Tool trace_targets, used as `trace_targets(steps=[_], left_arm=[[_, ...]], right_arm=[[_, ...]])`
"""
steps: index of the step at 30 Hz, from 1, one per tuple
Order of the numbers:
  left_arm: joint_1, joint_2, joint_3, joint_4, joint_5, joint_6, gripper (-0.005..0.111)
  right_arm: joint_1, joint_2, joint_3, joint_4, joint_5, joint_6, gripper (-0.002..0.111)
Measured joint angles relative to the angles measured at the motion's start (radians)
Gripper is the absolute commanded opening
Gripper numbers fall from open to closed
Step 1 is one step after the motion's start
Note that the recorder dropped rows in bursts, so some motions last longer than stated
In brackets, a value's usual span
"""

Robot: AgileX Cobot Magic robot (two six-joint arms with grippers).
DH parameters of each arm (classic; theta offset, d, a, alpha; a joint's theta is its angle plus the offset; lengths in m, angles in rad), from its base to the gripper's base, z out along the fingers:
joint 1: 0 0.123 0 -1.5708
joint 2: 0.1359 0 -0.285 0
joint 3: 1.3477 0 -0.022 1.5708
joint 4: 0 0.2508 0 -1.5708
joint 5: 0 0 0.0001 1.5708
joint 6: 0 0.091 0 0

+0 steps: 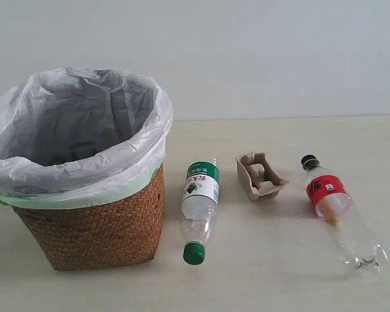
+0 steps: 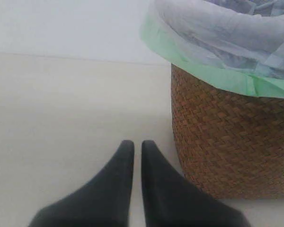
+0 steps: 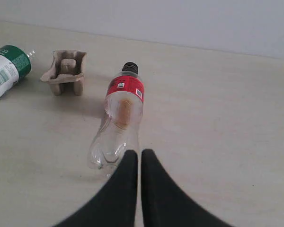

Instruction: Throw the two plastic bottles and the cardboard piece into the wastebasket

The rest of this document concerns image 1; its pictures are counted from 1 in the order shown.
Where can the red label plastic cola bottle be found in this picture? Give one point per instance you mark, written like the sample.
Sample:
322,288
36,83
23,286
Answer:
356,245

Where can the white and green bin liner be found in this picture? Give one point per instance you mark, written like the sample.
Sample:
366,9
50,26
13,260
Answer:
73,138

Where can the grey cardboard pulp tray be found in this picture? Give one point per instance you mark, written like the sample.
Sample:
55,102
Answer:
257,177

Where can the green label plastic water bottle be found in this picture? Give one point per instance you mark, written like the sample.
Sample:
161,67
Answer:
199,208

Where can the woven wicker trash basket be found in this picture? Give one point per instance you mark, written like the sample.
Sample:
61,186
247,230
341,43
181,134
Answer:
117,234

